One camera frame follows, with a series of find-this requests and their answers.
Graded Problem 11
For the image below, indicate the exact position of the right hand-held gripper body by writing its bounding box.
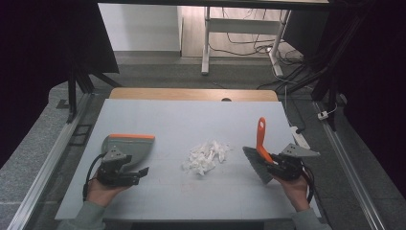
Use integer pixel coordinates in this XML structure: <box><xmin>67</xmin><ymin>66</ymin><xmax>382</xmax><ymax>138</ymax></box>
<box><xmin>271</xmin><ymin>143</ymin><xmax>321</xmax><ymax>182</ymax></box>

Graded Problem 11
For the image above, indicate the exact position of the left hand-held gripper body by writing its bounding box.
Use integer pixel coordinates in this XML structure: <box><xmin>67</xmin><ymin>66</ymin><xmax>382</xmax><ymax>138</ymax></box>
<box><xmin>96</xmin><ymin>147</ymin><xmax>133</xmax><ymax>187</ymax></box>

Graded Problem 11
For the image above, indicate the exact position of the grey dustpan with orange edge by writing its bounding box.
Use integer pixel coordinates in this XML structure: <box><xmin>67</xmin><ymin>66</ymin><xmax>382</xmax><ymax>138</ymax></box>
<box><xmin>101</xmin><ymin>133</ymin><xmax>156</xmax><ymax>172</ymax></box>

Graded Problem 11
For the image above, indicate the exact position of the grey brush with orange handle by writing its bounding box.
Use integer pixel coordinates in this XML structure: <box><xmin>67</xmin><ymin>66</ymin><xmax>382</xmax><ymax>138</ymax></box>
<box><xmin>241</xmin><ymin>116</ymin><xmax>280</xmax><ymax>185</ymax></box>

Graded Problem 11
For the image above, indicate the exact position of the pile of white paper scraps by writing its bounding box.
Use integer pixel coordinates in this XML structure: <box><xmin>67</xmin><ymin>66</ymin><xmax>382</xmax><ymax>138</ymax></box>
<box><xmin>181</xmin><ymin>139</ymin><xmax>231</xmax><ymax>176</ymax></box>

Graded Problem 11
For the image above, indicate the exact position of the person's left hand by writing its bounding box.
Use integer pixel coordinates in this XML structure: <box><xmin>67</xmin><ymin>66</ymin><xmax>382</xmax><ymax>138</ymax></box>
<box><xmin>85</xmin><ymin>176</ymin><xmax>130</xmax><ymax>208</ymax></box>

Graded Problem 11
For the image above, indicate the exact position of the person's right hand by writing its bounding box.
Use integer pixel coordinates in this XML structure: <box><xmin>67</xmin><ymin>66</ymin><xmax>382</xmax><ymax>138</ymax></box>
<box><xmin>272</xmin><ymin>173</ymin><xmax>312</xmax><ymax>213</ymax></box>

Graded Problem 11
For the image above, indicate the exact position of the white power strip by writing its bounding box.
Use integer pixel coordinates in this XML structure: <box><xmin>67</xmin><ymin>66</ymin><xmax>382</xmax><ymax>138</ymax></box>
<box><xmin>289</xmin><ymin>126</ymin><xmax>311</xmax><ymax>150</ymax></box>

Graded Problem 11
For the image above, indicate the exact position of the black metal stand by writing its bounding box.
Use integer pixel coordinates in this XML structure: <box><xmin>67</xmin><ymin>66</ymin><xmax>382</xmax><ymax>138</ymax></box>
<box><xmin>309</xmin><ymin>0</ymin><xmax>376</xmax><ymax>132</ymax></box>
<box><xmin>65</xmin><ymin>60</ymin><xmax>123</xmax><ymax>125</ymax></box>

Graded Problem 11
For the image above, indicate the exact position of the wooden desk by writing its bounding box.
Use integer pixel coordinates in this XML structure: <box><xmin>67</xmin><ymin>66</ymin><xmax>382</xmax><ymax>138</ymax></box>
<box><xmin>108</xmin><ymin>87</ymin><xmax>280</xmax><ymax>103</ymax></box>

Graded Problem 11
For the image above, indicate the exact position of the dark curtain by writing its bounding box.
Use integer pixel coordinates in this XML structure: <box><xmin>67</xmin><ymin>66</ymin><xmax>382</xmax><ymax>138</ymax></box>
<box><xmin>331</xmin><ymin>0</ymin><xmax>406</xmax><ymax>199</ymax></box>
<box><xmin>0</xmin><ymin>0</ymin><xmax>120</xmax><ymax>169</ymax></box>

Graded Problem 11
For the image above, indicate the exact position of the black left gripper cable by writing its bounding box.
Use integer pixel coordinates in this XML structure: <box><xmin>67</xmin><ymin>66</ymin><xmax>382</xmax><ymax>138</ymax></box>
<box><xmin>82</xmin><ymin>152</ymin><xmax>107</xmax><ymax>202</ymax></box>

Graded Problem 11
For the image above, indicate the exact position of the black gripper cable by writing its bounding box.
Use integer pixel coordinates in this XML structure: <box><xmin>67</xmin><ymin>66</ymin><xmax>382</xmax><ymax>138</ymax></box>
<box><xmin>300</xmin><ymin>163</ymin><xmax>317</xmax><ymax>205</ymax></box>
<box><xmin>82</xmin><ymin>152</ymin><xmax>107</xmax><ymax>202</ymax></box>

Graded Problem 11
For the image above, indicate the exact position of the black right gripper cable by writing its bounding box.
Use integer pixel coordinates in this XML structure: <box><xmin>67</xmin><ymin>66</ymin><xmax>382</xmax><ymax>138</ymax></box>
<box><xmin>300</xmin><ymin>163</ymin><xmax>317</xmax><ymax>205</ymax></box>

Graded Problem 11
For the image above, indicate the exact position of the black plug with cable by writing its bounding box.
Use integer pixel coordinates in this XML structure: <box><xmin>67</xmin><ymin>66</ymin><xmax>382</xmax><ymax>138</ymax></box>
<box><xmin>283</xmin><ymin>84</ymin><xmax>306</xmax><ymax>135</ymax></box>

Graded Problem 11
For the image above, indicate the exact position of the aluminium floor rail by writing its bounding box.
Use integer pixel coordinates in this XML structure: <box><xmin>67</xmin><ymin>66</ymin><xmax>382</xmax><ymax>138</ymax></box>
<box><xmin>6</xmin><ymin>92</ymin><xmax>94</xmax><ymax>230</ymax></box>
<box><xmin>313</xmin><ymin>101</ymin><xmax>388</xmax><ymax>230</ymax></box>

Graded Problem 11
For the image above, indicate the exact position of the white plug with cable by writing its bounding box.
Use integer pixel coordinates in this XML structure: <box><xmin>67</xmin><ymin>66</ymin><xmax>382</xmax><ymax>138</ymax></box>
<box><xmin>317</xmin><ymin>103</ymin><xmax>339</xmax><ymax>122</ymax></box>

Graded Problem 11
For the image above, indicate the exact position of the bundle of floor cables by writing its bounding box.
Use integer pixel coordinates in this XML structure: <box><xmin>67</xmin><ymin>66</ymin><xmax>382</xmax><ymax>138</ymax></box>
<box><xmin>209</xmin><ymin>7</ymin><xmax>322</xmax><ymax>94</ymax></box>

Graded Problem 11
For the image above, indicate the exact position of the white desk frame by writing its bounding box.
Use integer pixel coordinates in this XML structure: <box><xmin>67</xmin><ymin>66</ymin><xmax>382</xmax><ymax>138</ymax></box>
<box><xmin>200</xmin><ymin>6</ymin><xmax>292</xmax><ymax>78</ymax></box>

